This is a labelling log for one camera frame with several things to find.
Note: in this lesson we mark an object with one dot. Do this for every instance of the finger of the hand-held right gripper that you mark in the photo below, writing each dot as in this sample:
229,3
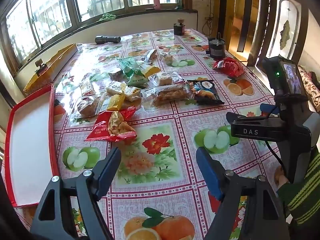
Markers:
268,109
240,118

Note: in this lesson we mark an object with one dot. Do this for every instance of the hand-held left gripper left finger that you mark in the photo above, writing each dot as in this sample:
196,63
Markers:
110,171

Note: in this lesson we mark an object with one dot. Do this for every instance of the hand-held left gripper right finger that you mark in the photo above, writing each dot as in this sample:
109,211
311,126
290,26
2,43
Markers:
207,175

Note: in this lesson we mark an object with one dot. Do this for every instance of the red corn snack packet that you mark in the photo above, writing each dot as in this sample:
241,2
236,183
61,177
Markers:
105,127

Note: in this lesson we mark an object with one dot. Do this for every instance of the dark blue snack packet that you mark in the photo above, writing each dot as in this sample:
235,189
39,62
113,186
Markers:
205,90

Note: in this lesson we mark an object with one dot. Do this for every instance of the red crinkled snack packet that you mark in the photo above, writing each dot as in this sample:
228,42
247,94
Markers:
230,67

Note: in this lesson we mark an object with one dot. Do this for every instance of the round pancake clear packet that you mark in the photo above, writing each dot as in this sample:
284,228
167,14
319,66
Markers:
86,106

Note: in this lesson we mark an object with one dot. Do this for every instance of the red tray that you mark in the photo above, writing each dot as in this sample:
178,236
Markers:
30,142

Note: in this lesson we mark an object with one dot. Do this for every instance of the nut cake clear packet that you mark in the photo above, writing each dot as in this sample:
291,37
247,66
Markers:
165,78

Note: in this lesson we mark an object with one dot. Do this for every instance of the person's right forearm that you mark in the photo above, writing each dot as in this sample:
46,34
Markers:
302,200

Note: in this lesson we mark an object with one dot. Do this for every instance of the person's right hand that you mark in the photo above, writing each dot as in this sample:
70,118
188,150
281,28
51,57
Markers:
281,178

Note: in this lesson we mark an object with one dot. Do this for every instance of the floral sofa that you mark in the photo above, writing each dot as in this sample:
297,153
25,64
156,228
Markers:
312,87

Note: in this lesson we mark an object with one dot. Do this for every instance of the fruit and flower tablecloth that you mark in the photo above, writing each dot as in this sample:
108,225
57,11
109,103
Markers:
180,120

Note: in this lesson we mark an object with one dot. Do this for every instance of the black cylindrical motor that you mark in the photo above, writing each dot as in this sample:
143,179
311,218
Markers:
217,50

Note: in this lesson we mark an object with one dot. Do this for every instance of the white rice cake packet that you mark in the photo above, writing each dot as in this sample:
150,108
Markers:
115,87
132,93

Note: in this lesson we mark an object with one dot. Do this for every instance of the small clear biscuit packet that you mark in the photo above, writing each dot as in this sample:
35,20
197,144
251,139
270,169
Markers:
168,58

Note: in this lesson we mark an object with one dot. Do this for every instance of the wooden door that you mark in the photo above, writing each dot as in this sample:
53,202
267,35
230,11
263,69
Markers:
240,17

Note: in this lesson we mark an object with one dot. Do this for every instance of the brown cake packet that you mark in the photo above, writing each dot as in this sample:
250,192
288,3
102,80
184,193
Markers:
116,74

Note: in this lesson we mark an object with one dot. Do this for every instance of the yellow and white snack packet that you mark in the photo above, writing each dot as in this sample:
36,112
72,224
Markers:
150,70

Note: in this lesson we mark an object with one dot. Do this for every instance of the black motor with cork top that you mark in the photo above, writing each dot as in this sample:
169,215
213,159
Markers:
179,28

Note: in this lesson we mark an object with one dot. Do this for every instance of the silver snack packet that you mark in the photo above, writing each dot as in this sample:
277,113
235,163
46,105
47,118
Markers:
150,55

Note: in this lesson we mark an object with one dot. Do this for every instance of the small black motor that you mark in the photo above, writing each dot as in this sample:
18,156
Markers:
41,67

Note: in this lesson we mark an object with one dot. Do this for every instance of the yellow cardboard box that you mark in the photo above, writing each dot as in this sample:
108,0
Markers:
62,55

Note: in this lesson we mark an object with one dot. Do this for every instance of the black flashlight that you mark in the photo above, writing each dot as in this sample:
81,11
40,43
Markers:
107,39

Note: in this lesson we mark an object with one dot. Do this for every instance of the pink bottle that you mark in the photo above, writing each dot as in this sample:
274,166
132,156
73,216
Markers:
156,1

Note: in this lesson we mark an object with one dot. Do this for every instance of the green cloth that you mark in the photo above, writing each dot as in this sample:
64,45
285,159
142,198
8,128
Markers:
107,17

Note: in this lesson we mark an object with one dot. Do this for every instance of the barred window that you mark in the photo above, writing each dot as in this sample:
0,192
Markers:
50,12

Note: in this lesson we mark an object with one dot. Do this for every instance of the hanging wall ornament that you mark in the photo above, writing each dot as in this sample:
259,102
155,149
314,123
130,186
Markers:
285,35

